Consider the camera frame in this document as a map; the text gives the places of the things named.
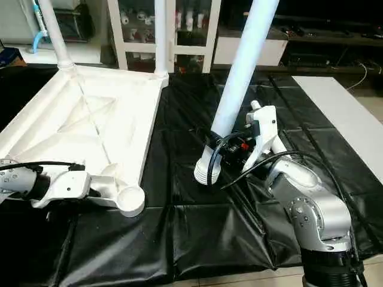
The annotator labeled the white plastic table top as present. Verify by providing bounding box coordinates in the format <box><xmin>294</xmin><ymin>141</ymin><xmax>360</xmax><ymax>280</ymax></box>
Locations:
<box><xmin>0</xmin><ymin>65</ymin><xmax>170</xmax><ymax>217</ymax></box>

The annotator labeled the black work mat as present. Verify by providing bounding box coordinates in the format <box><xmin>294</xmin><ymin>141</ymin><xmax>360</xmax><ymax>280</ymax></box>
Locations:
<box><xmin>0</xmin><ymin>63</ymin><xmax>383</xmax><ymax>285</ymax></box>

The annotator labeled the white drawer unit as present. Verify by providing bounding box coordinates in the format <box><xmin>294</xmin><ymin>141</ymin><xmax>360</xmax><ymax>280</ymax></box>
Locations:
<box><xmin>214</xmin><ymin>27</ymin><xmax>288</xmax><ymax>66</ymax></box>

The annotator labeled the white flat panel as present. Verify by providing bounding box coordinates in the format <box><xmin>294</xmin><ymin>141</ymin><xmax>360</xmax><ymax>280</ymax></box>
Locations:
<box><xmin>292</xmin><ymin>75</ymin><xmax>383</xmax><ymax>183</ymax></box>

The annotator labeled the white glass door cabinet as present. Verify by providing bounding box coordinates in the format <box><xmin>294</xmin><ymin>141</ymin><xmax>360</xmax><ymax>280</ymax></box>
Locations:
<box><xmin>108</xmin><ymin>0</ymin><xmax>222</xmax><ymax>74</ymax></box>

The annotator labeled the blue flat box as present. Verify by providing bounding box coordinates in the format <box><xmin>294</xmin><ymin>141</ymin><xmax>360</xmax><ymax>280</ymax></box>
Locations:
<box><xmin>0</xmin><ymin>48</ymin><xmax>25</xmax><ymax>68</ymax></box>

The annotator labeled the dark equipment rack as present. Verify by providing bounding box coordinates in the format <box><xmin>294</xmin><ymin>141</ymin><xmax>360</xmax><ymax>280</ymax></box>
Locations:
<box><xmin>55</xmin><ymin>6</ymin><xmax>93</xmax><ymax>42</ymax></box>

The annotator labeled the light blue plastic item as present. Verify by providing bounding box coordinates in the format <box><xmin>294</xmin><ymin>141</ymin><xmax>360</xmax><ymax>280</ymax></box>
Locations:
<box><xmin>32</xmin><ymin>0</ymin><xmax>50</xmax><ymax>54</ymax></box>

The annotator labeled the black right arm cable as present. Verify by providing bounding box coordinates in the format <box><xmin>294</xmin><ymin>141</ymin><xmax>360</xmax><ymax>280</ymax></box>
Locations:
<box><xmin>206</xmin><ymin>129</ymin><xmax>360</xmax><ymax>264</ymax></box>

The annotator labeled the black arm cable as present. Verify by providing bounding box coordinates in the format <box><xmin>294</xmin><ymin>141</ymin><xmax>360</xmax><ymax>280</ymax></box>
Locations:
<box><xmin>0</xmin><ymin>160</ymin><xmax>86</xmax><ymax>174</ymax></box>
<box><xmin>206</xmin><ymin>129</ymin><xmax>360</xmax><ymax>264</ymax></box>

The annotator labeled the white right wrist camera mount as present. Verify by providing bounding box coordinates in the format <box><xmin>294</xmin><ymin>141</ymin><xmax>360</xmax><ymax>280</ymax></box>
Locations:
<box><xmin>242</xmin><ymin>106</ymin><xmax>287</xmax><ymax>174</ymax></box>

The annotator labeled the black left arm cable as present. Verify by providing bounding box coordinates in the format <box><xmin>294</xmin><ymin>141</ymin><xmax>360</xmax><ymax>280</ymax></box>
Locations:
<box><xmin>0</xmin><ymin>160</ymin><xmax>86</xmax><ymax>174</ymax></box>

